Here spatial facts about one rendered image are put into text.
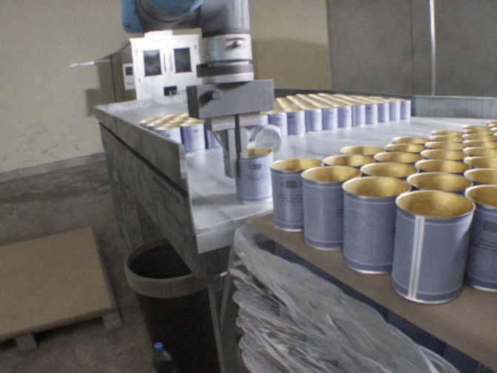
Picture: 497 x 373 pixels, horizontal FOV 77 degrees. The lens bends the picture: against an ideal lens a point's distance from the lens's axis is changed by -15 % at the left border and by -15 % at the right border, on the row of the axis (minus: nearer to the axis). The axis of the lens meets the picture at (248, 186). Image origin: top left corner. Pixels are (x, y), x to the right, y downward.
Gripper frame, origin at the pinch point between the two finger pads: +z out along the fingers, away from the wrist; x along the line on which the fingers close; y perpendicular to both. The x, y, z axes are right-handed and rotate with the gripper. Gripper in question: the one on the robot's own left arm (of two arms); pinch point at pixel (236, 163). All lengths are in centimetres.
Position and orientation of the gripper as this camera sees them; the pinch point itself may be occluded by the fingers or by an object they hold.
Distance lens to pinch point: 59.2
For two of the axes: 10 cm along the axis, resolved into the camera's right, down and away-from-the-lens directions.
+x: 8.8, -2.0, 4.3
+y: 4.7, 2.4, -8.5
